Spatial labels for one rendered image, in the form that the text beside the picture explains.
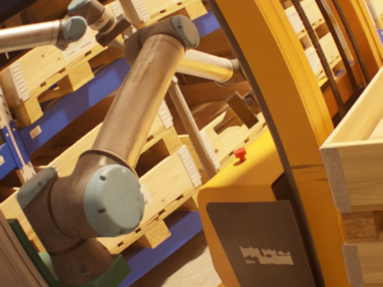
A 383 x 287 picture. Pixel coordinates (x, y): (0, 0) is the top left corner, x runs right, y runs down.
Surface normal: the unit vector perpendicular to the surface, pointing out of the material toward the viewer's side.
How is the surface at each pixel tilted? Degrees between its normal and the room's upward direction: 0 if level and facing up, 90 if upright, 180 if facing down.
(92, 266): 70
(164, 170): 90
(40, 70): 90
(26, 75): 90
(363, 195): 90
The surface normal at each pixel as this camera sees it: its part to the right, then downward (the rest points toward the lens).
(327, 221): -0.64, 0.50
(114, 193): 0.80, -0.15
